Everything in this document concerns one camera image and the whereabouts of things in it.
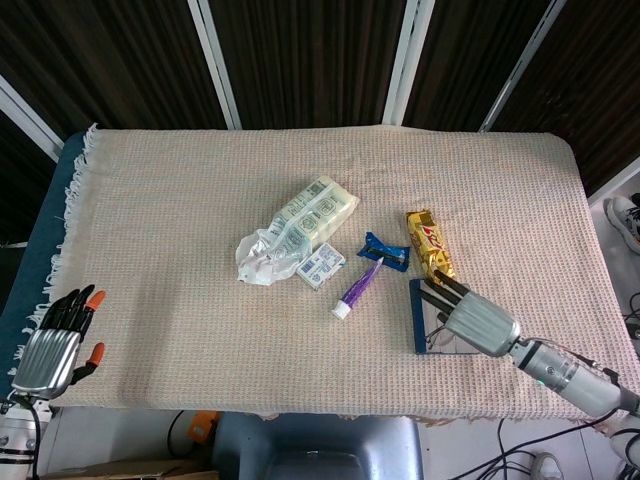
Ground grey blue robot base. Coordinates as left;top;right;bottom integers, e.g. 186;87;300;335
212;412;425;480

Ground small white blue carton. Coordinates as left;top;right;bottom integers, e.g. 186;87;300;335
295;242;347;291

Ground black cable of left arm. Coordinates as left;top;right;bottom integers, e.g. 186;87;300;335
7;392;42;480

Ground gold foil snack packet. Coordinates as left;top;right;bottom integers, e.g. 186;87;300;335
404;210;458;284

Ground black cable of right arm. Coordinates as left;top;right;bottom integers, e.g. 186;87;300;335
434;407;621;480

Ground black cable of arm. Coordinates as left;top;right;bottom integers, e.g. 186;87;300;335
434;407;621;480
7;392;42;480

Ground left silver robot hand orange tips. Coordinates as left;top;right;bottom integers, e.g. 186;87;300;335
10;284;107;401

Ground purple toothpaste tube white cap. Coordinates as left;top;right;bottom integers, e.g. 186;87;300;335
330;257;385;321

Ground white sneaker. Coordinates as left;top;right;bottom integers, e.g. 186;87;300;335
604;194;640;254

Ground razor in blue wrapper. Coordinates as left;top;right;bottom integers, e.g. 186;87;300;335
356;231;411;274

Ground orange plastic object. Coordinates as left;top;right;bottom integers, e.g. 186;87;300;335
188;410;221;444

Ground black cable by orange object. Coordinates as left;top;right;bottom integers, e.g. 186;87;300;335
166;409;201;459

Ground beige waffle weave blanket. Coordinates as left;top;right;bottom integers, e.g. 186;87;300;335
42;123;629;424

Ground white partition frame post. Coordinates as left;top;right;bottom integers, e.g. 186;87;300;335
382;0;436;126
187;0;244;131
0;74;64;162
587;154;640;209
479;0;569;134

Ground grey shoe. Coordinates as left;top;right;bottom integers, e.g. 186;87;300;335
529;452;566;480

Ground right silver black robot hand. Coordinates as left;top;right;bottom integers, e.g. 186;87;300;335
419;271;522;358

